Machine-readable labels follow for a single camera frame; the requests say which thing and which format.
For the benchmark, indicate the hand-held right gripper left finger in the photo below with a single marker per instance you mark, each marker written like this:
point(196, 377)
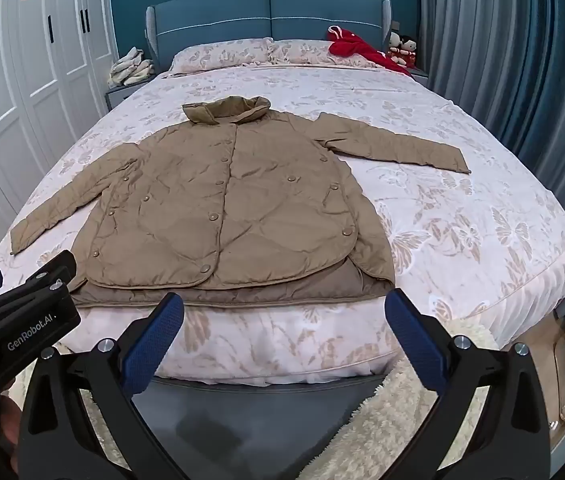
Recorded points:
point(155, 340)

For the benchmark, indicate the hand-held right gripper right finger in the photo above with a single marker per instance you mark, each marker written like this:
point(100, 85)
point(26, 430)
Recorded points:
point(415, 340)

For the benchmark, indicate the tan quilted jacket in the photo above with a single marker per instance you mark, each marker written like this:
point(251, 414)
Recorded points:
point(242, 200)

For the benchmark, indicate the cream shaggy rug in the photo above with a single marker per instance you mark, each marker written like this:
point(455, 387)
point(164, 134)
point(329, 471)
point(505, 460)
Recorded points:
point(377, 435)

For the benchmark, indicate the bed with butterfly bedspread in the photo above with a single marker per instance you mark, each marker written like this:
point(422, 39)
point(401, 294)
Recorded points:
point(462, 210)

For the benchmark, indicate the blue nightstand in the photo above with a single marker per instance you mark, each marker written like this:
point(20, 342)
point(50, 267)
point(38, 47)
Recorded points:
point(122, 97)
point(420, 77)

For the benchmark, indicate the white wardrobe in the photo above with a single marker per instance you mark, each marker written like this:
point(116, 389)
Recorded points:
point(37, 85)

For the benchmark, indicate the pile of cream cloths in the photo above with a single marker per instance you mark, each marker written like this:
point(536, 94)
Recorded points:
point(130, 67)

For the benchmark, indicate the pink floral pillow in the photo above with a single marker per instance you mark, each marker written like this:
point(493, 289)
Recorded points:
point(222, 55)
point(302, 52)

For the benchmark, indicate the cloth doll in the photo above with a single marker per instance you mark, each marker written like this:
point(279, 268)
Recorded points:
point(394, 42)
point(407, 50)

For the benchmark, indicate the red garment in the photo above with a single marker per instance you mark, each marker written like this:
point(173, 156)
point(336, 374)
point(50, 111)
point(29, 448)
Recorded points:
point(357, 50)

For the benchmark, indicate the grey blue curtain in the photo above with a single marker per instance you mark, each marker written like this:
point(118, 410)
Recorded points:
point(512, 60)

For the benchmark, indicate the blue upholstered headboard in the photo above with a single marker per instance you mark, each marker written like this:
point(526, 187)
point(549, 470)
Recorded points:
point(262, 10)

